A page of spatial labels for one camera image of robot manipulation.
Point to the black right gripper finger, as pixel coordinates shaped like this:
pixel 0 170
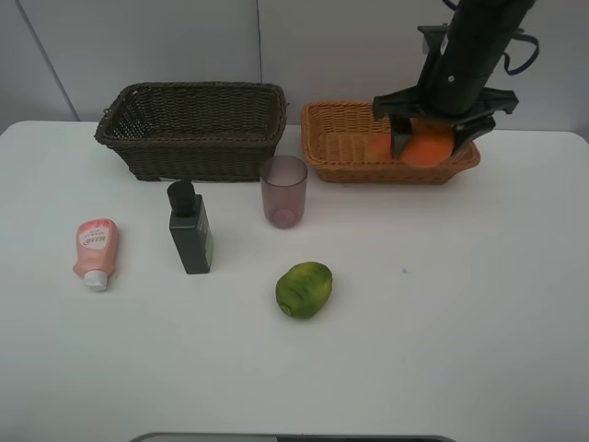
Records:
pixel 399 138
pixel 465 134

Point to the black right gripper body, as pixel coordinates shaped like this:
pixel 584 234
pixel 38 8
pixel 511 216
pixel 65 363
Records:
pixel 452 86

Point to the red yellow peach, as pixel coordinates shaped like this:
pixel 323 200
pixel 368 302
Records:
pixel 378 148

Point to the orange mandarin fruit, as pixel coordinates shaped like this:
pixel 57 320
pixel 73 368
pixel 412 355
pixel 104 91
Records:
pixel 429 145

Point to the green lime fruit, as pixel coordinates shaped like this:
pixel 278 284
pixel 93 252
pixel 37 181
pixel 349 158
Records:
pixel 304 290

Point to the dark green pump bottle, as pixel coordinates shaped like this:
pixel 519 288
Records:
pixel 189 227

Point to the pink detergent bottle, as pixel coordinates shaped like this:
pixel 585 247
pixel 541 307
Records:
pixel 96 252

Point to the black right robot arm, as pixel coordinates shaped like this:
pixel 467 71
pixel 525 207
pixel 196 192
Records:
pixel 478 20

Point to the orange wicker basket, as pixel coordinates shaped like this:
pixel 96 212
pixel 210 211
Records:
pixel 335 143

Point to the translucent purple plastic cup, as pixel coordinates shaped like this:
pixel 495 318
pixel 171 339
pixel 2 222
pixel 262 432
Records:
pixel 283 188

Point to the dark brown wicker basket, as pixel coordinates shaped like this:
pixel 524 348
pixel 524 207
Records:
pixel 203 131

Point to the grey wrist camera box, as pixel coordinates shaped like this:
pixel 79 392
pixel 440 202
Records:
pixel 433 36

